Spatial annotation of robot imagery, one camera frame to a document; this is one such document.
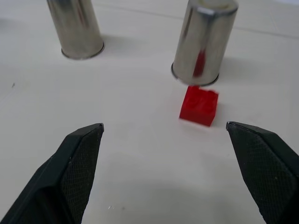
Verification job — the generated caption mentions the silver steel cup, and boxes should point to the silver steel cup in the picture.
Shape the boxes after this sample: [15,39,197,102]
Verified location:
[171,0,240,85]
[46,0,105,60]

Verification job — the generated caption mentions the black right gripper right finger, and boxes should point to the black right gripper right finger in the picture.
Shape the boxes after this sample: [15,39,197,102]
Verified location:
[226,121,299,224]

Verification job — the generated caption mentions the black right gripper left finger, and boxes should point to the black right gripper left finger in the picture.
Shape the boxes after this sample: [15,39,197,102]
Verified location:
[0,123,105,224]

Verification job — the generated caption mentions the red toy building brick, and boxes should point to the red toy building brick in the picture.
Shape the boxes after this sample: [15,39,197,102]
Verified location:
[179,85,220,127]

